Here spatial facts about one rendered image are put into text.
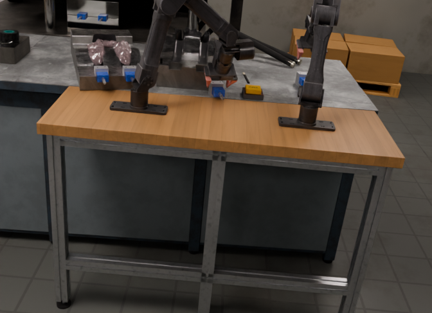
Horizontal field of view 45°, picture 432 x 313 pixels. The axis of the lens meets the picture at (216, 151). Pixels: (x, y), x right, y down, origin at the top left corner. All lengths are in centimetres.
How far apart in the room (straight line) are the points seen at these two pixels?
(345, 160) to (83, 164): 111
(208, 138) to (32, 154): 91
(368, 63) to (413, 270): 260
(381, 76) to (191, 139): 344
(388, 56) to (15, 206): 349
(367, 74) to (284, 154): 327
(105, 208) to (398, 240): 149
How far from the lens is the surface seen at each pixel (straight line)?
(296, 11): 557
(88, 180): 233
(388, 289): 254
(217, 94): 202
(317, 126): 189
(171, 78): 211
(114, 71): 211
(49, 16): 294
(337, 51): 486
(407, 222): 307
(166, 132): 172
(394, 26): 580
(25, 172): 239
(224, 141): 170
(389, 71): 497
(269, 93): 217
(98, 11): 291
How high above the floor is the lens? 151
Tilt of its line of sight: 26 degrees down
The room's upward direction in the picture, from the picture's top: 6 degrees clockwise
